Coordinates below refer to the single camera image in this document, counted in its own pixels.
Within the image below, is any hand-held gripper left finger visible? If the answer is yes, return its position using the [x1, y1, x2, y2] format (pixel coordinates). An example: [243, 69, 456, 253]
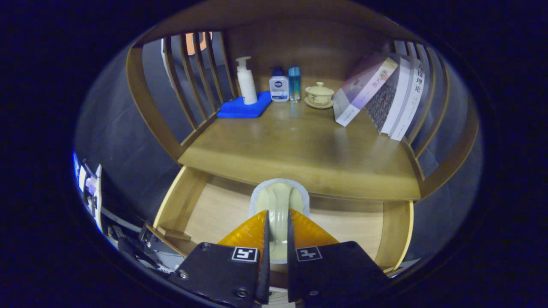
[168, 209, 271, 308]

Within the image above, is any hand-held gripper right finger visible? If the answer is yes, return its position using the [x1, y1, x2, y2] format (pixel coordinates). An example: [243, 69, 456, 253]
[287, 208, 391, 308]

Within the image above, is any wooden drawer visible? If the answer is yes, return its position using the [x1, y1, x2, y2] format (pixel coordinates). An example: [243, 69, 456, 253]
[146, 166, 415, 291]

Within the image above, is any green scrubbing brush grey sponge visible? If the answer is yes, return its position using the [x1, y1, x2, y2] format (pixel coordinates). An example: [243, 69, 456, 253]
[249, 178, 310, 264]

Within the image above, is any wooden countertop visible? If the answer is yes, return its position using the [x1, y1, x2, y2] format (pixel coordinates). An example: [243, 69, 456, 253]
[178, 101, 422, 201]

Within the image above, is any wooden cabinet with slatted shelf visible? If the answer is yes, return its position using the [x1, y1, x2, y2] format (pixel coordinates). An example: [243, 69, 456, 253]
[125, 0, 480, 201]

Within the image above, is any white and blue equipment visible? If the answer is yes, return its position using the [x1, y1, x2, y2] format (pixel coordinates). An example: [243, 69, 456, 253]
[73, 152, 103, 234]

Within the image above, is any blue folded cloth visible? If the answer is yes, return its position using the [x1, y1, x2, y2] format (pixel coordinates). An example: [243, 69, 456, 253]
[217, 91, 273, 119]

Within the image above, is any dark patterned book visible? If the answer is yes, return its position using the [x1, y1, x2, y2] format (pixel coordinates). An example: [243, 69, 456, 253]
[364, 79, 396, 133]

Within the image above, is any cream lidded teacup with saucer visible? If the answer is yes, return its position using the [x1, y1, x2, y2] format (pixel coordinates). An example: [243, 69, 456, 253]
[304, 82, 335, 109]

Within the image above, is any plain white book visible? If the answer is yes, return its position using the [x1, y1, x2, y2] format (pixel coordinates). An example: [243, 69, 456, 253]
[380, 58, 411, 136]

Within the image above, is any purple book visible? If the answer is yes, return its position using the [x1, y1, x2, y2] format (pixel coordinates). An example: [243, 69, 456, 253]
[333, 57, 399, 127]

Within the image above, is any white book with black lettering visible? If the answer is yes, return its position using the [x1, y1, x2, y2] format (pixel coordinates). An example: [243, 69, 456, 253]
[390, 64, 426, 142]

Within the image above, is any white pump bottle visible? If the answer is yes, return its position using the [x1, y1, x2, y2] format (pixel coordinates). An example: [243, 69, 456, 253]
[236, 56, 258, 105]

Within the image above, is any blue translucent bottle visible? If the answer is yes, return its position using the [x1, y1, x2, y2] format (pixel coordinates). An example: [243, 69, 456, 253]
[288, 66, 301, 103]

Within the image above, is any white lotion bottle blue cap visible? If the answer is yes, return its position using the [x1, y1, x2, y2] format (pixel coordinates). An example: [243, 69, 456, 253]
[269, 66, 289, 102]

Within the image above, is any black device with cables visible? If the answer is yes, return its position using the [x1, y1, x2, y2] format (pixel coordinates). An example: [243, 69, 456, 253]
[107, 222, 180, 274]

